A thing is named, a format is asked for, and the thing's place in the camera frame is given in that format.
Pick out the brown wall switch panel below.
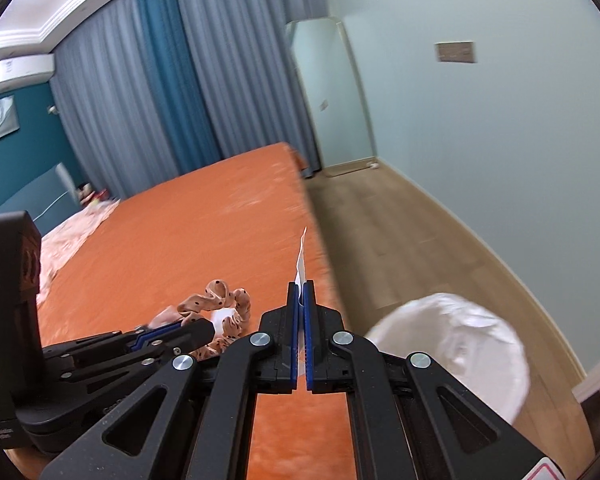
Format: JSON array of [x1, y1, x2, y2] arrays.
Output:
[[435, 41, 477, 64]]

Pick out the white paper slip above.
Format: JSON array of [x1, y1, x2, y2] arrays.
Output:
[[294, 226, 309, 363]]

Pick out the tall standing mirror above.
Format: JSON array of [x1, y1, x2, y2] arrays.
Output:
[[285, 17, 379, 179]]

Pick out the white air conditioner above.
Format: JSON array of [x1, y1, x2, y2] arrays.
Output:
[[0, 54, 56, 95]]

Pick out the pink polka dot scrunchie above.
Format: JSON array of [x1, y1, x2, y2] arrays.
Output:
[[150, 279, 253, 361]]

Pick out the white bin with plastic bag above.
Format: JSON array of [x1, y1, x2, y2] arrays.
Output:
[[365, 292, 531, 423]]

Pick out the blue curtain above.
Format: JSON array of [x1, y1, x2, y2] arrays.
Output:
[[135, 0, 223, 176]]

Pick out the grey curtain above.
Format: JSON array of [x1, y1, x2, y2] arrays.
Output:
[[50, 0, 181, 200], [172, 0, 326, 177]]

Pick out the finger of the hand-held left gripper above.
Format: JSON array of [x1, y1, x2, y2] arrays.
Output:
[[42, 324, 182, 361], [62, 320, 216, 391]]

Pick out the small bedside items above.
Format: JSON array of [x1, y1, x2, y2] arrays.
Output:
[[77, 182, 113, 208]]

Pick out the orange bed blanket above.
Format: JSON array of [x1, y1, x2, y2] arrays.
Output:
[[5, 142, 361, 480]]

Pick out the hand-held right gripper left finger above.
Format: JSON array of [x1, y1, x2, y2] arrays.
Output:
[[40, 282, 301, 480]]

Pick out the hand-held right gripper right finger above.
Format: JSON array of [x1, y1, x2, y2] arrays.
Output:
[[302, 280, 566, 480]]

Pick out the blue padded headboard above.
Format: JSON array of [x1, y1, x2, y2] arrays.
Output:
[[0, 162, 81, 236]]

